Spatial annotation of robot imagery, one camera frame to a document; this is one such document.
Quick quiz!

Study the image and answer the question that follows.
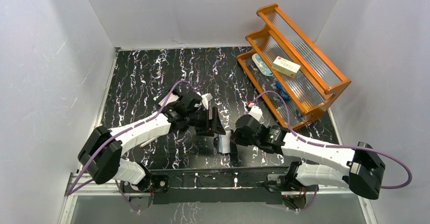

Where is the black card holder wallet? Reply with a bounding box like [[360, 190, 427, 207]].
[[213, 130, 237, 155]]

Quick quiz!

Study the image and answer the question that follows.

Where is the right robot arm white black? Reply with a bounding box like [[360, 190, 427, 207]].
[[230, 115, 385, 200]]

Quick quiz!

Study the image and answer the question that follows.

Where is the black box of cards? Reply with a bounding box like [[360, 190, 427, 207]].
[[155, 88, 183, 110]]

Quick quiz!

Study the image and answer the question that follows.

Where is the blue small object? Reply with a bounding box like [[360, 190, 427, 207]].
[[275, 81, 291, 101]]

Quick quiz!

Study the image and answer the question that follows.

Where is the pink pen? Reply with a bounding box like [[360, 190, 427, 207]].
[[139, 138, 156, 148]]

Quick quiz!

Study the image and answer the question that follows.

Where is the white blue oval package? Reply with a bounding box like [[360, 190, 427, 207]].
[[252, 53, 273, 77]]

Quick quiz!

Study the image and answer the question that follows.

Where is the orange wooden shelf rack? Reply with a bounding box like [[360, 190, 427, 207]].
[[237, 4, 351, 129]]

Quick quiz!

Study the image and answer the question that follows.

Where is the cream cardboard box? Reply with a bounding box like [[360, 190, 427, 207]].
[[271, 56, 301, 78]]

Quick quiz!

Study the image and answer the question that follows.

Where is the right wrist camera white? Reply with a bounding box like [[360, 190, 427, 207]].
[[247, 103, 262, 122]]

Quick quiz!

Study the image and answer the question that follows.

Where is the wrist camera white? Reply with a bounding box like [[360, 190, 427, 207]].
[[247, 103, 262, 122], [201, 93, 212, 110]]

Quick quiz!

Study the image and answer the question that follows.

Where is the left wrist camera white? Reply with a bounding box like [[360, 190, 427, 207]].
[[201, 93, 212, 110]]

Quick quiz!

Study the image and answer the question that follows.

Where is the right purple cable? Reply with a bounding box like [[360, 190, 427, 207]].
[[250, 90, 413, 190]]

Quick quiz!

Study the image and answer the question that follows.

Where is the purple cable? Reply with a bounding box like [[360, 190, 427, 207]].
[[66, 79, 199, 196], [250, 90, 413, 190]]

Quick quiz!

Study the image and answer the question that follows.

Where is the black aluminium base frame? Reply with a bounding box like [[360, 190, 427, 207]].
[[65, 167, 370, 206]]

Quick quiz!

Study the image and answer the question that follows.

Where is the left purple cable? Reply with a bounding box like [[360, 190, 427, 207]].
[[66, 79, 199, 196]]

